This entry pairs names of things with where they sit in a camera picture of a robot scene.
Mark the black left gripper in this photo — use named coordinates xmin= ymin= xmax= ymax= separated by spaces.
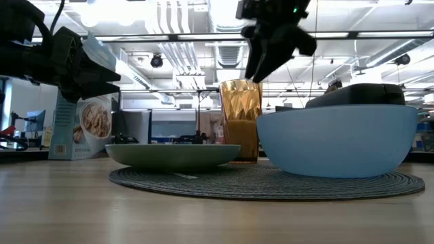
xmin=0 ymin=26 xmax=121 ymax=102

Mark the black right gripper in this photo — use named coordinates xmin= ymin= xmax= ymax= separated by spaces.
xmin=235 ymin=0 xmax=318 ymax=84

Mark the blue cinnamon squares cereal box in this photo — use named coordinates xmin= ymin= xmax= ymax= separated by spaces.
xmin=47 ymin=32 xmax=113 ymax=161

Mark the amber faceted tumbler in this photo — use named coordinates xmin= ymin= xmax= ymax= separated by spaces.
xmin=219 ymin=79 xmax=264 ymax=165

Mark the blue bowl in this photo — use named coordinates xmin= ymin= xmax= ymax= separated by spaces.
xmin=256 ymin=103 xmax=419 ymax=179

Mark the grey office partition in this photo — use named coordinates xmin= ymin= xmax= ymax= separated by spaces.
xmin=111 ymin=110 xmax=152 ymax=144

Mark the black ceiling spotlight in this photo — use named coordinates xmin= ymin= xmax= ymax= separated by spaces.
xmin=325 ymin=79 xmax=344 ymax=93
xmin=150 ymin=53 xmax=164 ymax=69
xmin=394 ymin=53 xmax=412 ymax=66

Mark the computer monitor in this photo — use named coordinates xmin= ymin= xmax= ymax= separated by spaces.
xmin=25 ymin=108 xmax=47 ymax=134

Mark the yellow box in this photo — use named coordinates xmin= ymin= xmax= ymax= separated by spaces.
xmin=43 ymin=125 xmax=54 ymax=148

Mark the black toaster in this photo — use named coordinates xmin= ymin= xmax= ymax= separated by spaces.
xmin=275 ymin=83 xmax=407 ymax=113

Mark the pale green plate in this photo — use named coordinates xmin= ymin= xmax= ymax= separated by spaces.
xmin=104 ymin=143 xmax=242 ymax=171

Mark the dark background machine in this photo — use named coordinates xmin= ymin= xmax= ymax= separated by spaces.
xmin=172 ymin=131 xmax=210 ymax=145

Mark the grey round woven placemat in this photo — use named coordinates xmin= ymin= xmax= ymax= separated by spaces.
xmin=108 ymin=160 xmax=426 ymax=202

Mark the black overhead frame bar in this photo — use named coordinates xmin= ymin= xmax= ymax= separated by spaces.
xmin=30 ymin=30 xmax=434 ymax=42

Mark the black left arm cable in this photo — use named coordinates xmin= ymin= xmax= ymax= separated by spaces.
xmin=50 ymin=0 xmax=66 ymax=35

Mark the black aluminium table frame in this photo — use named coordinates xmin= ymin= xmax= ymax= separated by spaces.
xmin=0 ymin=148 xmax=50 ymax=162

